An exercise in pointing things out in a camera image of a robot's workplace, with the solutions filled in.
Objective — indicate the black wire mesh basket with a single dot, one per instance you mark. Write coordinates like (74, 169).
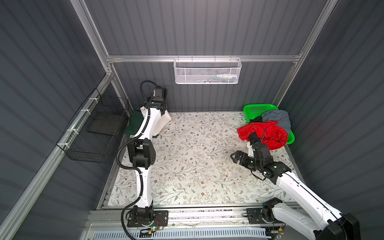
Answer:
(97, 133)

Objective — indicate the red t shirt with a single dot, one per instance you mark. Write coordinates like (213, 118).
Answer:
(269, 133)

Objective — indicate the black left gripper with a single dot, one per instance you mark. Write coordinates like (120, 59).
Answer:
(148, 100)

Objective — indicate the aluminium mounting rail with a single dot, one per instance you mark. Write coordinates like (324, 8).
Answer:
(207, 216)

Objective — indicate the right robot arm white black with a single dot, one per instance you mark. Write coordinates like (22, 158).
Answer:
(323, 222)

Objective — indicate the folded dark green t shirt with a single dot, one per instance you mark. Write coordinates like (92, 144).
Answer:
(135, 123)

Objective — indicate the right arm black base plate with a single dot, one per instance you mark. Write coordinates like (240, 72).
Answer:
(261, 216)

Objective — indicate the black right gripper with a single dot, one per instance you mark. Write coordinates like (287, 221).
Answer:
(244, 155)

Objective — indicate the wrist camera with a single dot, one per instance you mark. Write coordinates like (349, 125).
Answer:
(250, 148)
(160, 93)

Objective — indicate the white slotted cable duct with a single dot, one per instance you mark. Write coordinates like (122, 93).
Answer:
(205, 234)

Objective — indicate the green plastic laundry basket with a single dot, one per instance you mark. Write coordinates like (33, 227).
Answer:
(253, 111)

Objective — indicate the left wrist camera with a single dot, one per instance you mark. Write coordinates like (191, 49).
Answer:
(160, 93)

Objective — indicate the white printed t shirt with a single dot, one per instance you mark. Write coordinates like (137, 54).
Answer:
(163, 121)

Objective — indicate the white bottle in basket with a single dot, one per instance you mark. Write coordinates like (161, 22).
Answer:
(228, 77)

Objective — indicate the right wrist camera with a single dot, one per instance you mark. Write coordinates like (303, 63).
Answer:
(250, 148)

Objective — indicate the white wire mesh basket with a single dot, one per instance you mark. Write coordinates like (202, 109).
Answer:
(204, 71)

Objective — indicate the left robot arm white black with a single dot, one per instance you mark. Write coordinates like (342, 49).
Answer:
(142, 152)

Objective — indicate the grey blue t shirt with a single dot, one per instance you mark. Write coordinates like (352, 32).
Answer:
(280, 116)

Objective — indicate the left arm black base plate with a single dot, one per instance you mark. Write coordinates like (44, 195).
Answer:
(147, 218)

